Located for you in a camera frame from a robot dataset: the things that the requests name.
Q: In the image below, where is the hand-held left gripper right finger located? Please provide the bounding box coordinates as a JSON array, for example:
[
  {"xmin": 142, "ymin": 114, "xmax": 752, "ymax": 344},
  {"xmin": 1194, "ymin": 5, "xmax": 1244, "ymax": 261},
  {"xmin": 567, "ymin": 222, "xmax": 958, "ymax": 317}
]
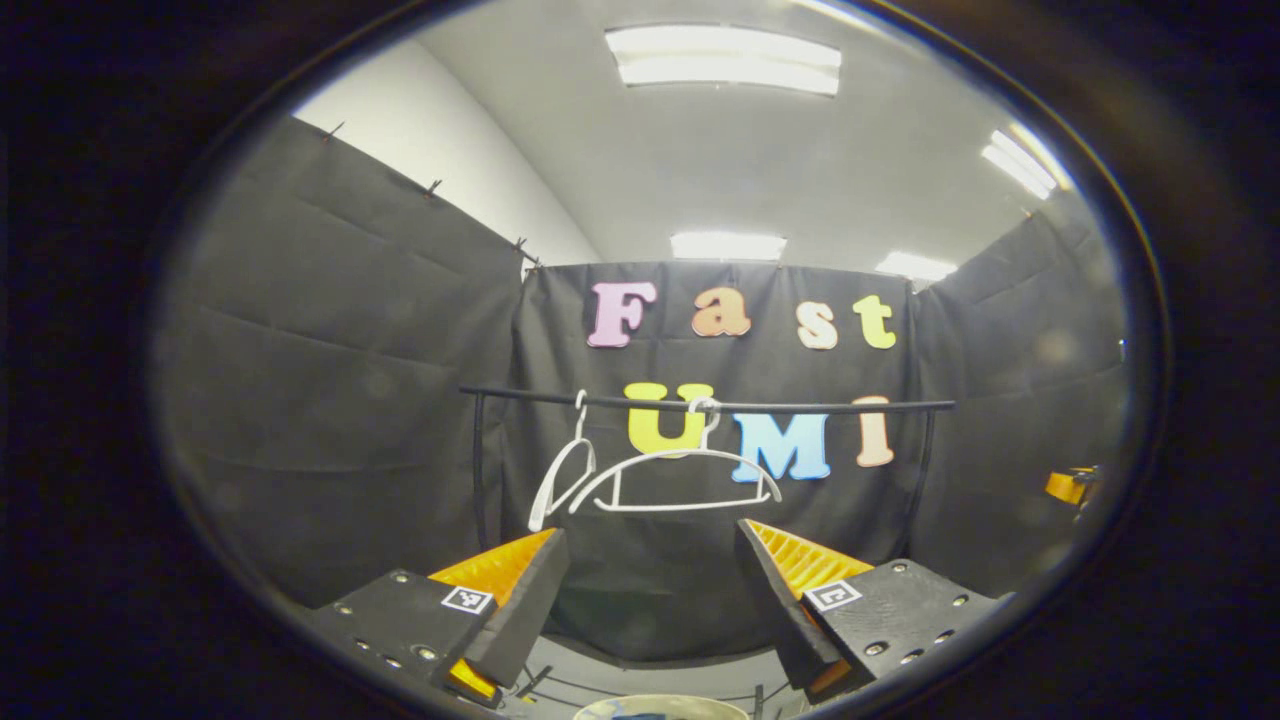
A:
[{"xmin": 735, "ymin": 518, "xmax": 1011, "ymax": 701}]

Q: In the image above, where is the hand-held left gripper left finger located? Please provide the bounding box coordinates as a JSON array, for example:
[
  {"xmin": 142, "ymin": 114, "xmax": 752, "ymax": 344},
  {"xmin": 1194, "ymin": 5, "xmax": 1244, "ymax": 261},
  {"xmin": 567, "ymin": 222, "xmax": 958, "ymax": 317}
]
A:
[{"xmin": 305, "ymin": 527, "xmax": 571, "ymax": 706}]

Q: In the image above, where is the white clothes hanger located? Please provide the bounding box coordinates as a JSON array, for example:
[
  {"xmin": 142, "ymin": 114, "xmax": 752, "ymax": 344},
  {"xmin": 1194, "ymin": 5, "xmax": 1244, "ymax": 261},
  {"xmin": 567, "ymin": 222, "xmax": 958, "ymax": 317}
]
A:
[
  {"xmin": 527, "ymin": 390, "xmax": 598, "ymax": 533},
  {"xmin": 570, "ymin": 397, "xmax": 784, "ymax": 515}
]

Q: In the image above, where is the black clothes rack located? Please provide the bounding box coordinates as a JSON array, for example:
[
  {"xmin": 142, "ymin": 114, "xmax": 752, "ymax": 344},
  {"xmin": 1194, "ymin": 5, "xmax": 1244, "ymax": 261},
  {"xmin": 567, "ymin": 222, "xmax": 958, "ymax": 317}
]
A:
[{"xmin": 460, "ymin": 385, "xmax": 958, "ymax": 706}]

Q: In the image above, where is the black backdrop cloth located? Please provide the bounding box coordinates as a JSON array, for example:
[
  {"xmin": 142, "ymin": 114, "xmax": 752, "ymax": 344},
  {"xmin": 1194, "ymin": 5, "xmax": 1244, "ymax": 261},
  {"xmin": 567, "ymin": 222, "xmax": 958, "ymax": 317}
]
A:
[{"xmin": 150, "ymin": 115, "xmax": 1131, "ymax": 661}]

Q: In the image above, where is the large ceiling light panel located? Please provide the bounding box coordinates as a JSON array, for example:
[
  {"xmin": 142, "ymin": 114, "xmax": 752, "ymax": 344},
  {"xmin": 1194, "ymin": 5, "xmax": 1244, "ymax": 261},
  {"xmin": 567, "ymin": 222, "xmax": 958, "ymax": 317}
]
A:
[{"xmin": 605, "ymin": 25, "xmax": 843, "ymax": 98}]

